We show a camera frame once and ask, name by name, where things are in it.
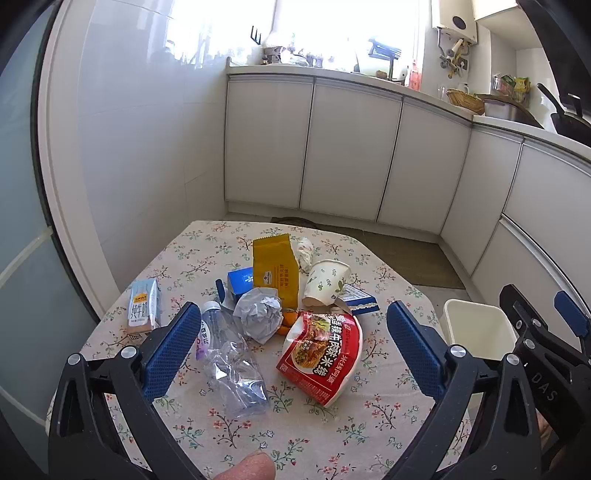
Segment white plastic bin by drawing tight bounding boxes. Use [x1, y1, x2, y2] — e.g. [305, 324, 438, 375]
[441, 299, 520, 361]

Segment dark metal rack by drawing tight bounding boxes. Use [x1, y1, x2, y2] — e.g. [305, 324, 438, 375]
[355, 39, 403, 75]

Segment yellow paper packet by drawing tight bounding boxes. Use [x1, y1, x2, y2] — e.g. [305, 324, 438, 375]
[252, 234, 301, 308]

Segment white water heater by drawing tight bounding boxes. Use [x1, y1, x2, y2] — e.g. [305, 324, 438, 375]
[431, 0, 479, 45]

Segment person's right hand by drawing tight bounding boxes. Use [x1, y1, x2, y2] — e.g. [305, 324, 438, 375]
[538, 412, 557, 456]

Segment white cabinet drawer front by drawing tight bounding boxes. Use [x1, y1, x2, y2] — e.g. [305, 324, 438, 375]
[471, 217, 591, 333]
[502, 138, 591, 296]

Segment yellow green snack packets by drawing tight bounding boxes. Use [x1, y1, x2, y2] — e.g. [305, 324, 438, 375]
[501, 75, 532, 100]

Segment black wok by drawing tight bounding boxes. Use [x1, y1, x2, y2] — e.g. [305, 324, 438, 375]
[536, 83, 591, 141]

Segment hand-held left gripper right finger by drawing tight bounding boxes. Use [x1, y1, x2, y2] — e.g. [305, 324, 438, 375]
[383, 301, 541, 480]

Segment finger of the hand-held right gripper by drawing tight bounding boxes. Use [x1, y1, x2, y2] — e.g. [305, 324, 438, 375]
[500, 284, 553, 345]
[554, 291, 591, 357]

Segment grey paper ball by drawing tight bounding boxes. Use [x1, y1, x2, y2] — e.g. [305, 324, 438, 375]
[233, 287, 284, 345]

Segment white kitchen countertop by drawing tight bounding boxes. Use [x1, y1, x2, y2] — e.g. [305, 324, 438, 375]
[226, 58, 591, 162]

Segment bright kitchen window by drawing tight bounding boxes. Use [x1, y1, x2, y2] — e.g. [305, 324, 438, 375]
[165, 0, 431, 71]

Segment blue cardboard box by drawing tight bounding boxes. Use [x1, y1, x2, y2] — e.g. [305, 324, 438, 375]
[215, 267, 256, 309]

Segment person's left hand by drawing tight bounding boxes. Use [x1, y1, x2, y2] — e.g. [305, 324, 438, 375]
[215, 452, 276, 480]

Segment red and white carton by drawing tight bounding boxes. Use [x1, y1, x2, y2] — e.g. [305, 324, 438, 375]
[276, 310, 363, 407]

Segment floral paper cup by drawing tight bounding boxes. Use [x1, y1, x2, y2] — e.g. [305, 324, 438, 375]
[302, 259, 352, 309]

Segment light blue milk carton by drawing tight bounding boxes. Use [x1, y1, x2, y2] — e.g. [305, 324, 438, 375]
[127, 278, 162, 336]

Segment frosted glass door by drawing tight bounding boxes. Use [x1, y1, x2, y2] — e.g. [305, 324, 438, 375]
[0, 0, 107, 480]

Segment brown wooden board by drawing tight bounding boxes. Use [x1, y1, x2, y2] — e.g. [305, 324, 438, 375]
[475, 93, 527, 110]

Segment white tissue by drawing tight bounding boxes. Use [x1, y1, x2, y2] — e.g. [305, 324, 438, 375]
[295, 237, 316, 271]

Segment large woven floor mat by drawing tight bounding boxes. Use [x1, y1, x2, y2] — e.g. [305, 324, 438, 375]
[362, 232, 467, 291]

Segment small blue white box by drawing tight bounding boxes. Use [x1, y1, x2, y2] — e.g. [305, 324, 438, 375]
[339, 284, 380, 316]

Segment black range hood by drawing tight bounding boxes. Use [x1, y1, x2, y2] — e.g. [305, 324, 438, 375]
[517, 0, 591, 104]

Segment metal basin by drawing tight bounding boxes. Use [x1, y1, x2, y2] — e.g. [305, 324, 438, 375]
[482, 97, 544, 128]

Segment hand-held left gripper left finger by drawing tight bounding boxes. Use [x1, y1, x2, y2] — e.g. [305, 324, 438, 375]
[48, 302, 204, 480]

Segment white cabinet door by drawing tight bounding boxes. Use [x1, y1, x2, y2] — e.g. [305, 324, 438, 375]
[441, 124, 525, 275]
[376, 99, 472, 234]
[225, 75, 315, 208]
[299, 82, 403, 223]

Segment floral tablecloth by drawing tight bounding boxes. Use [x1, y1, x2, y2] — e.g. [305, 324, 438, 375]
[46, 220, 472, 480]

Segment crushed clear plastic bottle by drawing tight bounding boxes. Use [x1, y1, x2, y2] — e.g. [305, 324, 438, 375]
[196, 300, 271, 419]

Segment wicker basket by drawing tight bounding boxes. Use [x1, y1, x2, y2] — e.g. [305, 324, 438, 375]
[447, 89, 485, 116]

